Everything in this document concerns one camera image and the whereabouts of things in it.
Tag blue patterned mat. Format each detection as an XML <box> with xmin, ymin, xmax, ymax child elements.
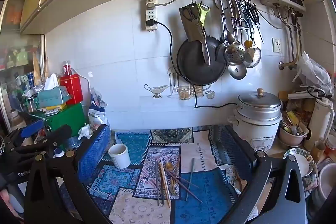
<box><xmin>85</xmin><ymin>126</ymin><xmax>254</xmax><ymax>224</ymax></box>

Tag black power cord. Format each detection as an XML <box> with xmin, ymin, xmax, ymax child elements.
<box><xmin>154</xmin><ymin>20</ymin><xmax>238</xmax><ymax>109</ymax></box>

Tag white rice cooker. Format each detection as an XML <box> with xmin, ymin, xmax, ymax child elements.
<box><xmin>228</xmin><ymin>88</ymin><xmax>282</xmax><ymax>152</ymax></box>

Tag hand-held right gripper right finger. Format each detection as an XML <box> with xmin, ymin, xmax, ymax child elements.
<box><xmin>213</xmin><ymin>124</ymin><xmax>308</xmax><ymax>224</ymax></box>

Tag dark grey chopstick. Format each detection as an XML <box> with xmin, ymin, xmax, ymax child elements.
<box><xmin>160</xmin><ymin>161</ymin><xmax>165</xmax><ymax>206</ymax></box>

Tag clear plastic bag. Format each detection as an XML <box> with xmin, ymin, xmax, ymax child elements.
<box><xmin>293</xmin><ymin>51</ymin><xmax>334</xmax><ymax>96</ymax></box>

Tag black wok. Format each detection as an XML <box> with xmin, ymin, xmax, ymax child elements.
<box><xmin>176</xmin><ymin>34</ymin><xmax>227</xmax><ymax>86</ymax></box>

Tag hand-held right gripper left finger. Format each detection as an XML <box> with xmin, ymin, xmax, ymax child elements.
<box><xmin>24</xmin><ymin>124</ymin><xmax>114</xmax><ymax>224</ymax></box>

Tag black kitchen shears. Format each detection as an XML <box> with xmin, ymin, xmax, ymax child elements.
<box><xmin>240</xmin><ymin>0</ymin><xmax>264</xmax><ymax>43</ymax></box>

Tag person's left forearm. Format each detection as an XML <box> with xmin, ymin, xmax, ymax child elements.
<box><xmin>0</xmin><ymin>189</ymin><xmax>25</xmax><ymax>215</ymax></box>

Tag pink bowl with utensils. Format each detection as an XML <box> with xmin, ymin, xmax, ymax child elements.
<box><xmin>279</xmin><ymin>120</ymin><xmax>309</xmax><ymax>147</ymax></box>

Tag steel cleaver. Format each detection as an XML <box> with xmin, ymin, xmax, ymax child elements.
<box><xmin>179</xmin><ymin>4</ymin><xmax>212</xmax><ymax>66</ymax></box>

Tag grey metal chopstick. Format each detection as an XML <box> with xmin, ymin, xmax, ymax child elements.
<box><xmin>186</xmin><ymin>158</ymin><xmax>195</xmax><ymax>201</ymax></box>

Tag white wall socket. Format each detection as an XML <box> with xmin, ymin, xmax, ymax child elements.
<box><xmin>272</xmin><ymin>37</ymin><xmax>282</xmax><ymax>53</ymax></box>

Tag patterned plate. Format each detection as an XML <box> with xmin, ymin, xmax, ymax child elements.
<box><xmin>283</xmin><ymin>148</ymin><xmax>315</xmax><ymax>177</ymax></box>

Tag mesh strainer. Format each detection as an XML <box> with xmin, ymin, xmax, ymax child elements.
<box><xmin>244</xmin><ymin>40</ymin><xmax>262</xmax><ymax>68</ymax></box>

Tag metal slotted skimmer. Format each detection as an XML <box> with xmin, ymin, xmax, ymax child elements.
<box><xmin>224</xmin><ymin>0</ymin><xmax>246</xmax><ymax>65</ymax></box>

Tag yellow box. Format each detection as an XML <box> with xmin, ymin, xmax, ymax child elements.
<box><xmin>43</xmin><ymin>105</ymin><xmax>67</xmax><ymax>116</ymax></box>

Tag white ceramic cup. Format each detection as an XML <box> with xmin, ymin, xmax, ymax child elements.
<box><xmin>108</xmin><ymin>144</ymin><xmax>131</xmax><ymax>169</ymax></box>

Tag green peeler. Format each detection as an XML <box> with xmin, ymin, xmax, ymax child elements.
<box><xmin>197</xmin><ymin>3</ymin><xmax>211</xmax><ymax>30</ymax></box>

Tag brown chopstick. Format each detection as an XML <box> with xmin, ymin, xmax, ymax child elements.
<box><xmin>168</xmin><ymin>171</ymin><xmax>199</xmax><ymax>188</ymax></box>
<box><xmin>172</xmin><ymin>153</ymin><xmax>181</xmax><ymax>197</ymax></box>
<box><xmin>165</xmin><ymin>168</ymin><xmax>203</xmax><ymax>203</ymax></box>

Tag red tin box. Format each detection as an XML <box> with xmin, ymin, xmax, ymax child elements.
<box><xmin>60</xmin><ymin>73</ymin><xmax>84</xmax><ymax>105</ymax></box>

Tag light wooden chopstick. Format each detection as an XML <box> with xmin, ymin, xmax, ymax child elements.
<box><xmin>158</xmin><ymin>160</ymin><xmax>172</xmax><ymax>208</ymax></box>
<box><xmin>160</xmin><ymin>161</ymin><xmax>171</xmax><ymax>201</ymax></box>

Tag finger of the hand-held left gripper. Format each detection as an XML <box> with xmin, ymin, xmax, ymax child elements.
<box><xmin>5</xmin><ymin>119</ymin><xmax>45</xmax><ymax>144</ymax></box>
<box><xmin>10</xmin><ymin>125</ymin><xmax>72</xmax><ymax>161</ymax></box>

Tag green cutting board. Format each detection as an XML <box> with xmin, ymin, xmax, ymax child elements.
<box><xmin>39</xmin><ymin>103</ymin><xmax>87</xmax><ymax>138</ymax></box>

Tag white and blue flour bag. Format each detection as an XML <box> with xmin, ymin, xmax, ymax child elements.
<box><xmin>88</xmin><ymin>88</ymin><xmax>111</xmax><ymax>130</ymax></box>

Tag metal masher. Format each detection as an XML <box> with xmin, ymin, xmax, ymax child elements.
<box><xmin>232</xmin><ymin>0</ymin><xmax>250</xmax><ymax>29</ymax></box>

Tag gold spoon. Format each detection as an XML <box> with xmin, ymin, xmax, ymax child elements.
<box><xmin>164</xmin><ymin>162</ymin><xmax>177</xmax><ymax>196</ymax></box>

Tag black scissors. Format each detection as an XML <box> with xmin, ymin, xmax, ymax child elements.
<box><xmin>184</xmin><ymin>3</ymin><xmax>200</xmax><ymax>23</ymax></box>

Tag beige water pipes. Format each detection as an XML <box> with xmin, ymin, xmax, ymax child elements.
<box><xmin>279</xmin><ymin>7</ymin><xmax>303</xmax><ymax>70</ymax></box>

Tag shiny metal ladle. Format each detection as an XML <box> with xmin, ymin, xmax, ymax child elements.
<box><xmin>228</xmin><ymin>63</ymin><xmax>248</xmax><ymax>80</ymax></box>

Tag dark metal ladle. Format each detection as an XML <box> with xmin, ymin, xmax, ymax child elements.
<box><xmin>215</xmin><ymin>0</ymin><xmax>228</xmax><ymax>63</ymax></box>

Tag glass door cabinet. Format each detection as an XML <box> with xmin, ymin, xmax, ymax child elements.
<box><xmin>0</xmin><ymin>0</ymin><xmax>46</xmax><ymax>135</ymax></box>

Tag white pot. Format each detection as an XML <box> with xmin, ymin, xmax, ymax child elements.
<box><xmin>317</xmin><ymin>162</ymin><xmax>336</xmax><ymax>203</ymax></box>

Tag white thermos jug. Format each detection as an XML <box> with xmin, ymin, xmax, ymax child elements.
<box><xmin>304</xmin><ymin>97</ymin><xmax>335</xmax><ymax>151</ymax></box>

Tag teal tissue box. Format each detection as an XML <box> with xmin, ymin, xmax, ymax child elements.
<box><xmin>38</xmin><ymin>73</ymin><xmax>70</xmax><ymax>109</ymax></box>

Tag crumpled white tissue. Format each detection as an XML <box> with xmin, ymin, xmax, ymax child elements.
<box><xmin>78</xmin><ymin>123</ymin><xmax>93</xmax><ymax>139</ymax></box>

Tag white power strip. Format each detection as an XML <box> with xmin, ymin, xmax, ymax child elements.
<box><xmin>145</xmin><ymin>0</ymin><xmax>158</xmax><ymax>31</ymax></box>

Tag brown wooden utensil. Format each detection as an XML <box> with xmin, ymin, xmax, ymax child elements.
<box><xmin>234</xmin><ymin>170</ymin><xmax>243</xmax><ymax>193</ymax></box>

